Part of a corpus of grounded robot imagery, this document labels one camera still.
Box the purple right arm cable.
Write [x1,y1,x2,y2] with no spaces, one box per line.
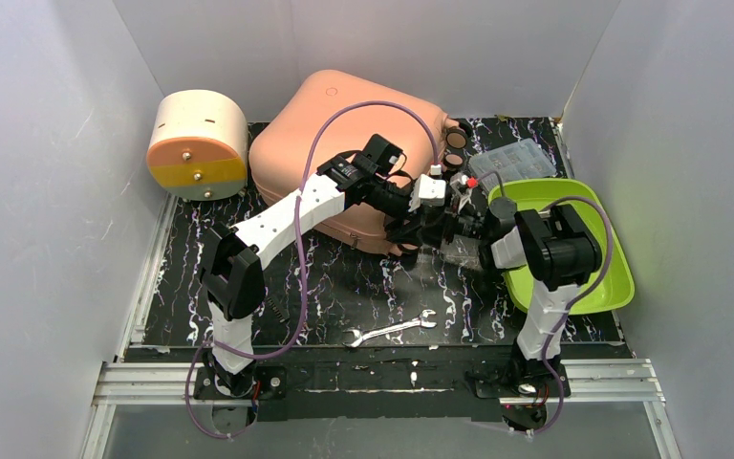
[474,169,615,438]

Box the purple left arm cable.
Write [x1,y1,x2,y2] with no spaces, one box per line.
[183,99,442,442]

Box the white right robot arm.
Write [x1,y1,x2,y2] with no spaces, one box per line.
[443,195,614,365]

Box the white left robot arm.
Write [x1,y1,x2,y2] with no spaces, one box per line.
[199,134,409,383]

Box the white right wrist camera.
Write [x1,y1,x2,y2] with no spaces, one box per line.
[449,172,478,213]

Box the black spring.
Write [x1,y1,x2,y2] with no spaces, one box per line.
[266,297,290,323]

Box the aluminium frame rail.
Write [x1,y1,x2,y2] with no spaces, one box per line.
[79,196,261,459]

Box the silver open-end wrench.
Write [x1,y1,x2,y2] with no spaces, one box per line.
[343,309,438,348]

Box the green plastic tray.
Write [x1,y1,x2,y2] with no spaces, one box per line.
[488,178,636,315]

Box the pink hard-shell suitcase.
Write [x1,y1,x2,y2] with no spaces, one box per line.
[248,70,459,248]

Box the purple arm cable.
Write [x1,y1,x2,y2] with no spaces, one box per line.
[183,99,442,442]
[474,169,615,438]

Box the cream cylindrical drum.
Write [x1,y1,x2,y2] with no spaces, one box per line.
[145,89,248,201]

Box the clear plastic screw box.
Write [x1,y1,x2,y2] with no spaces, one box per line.
[468,139,557,190]

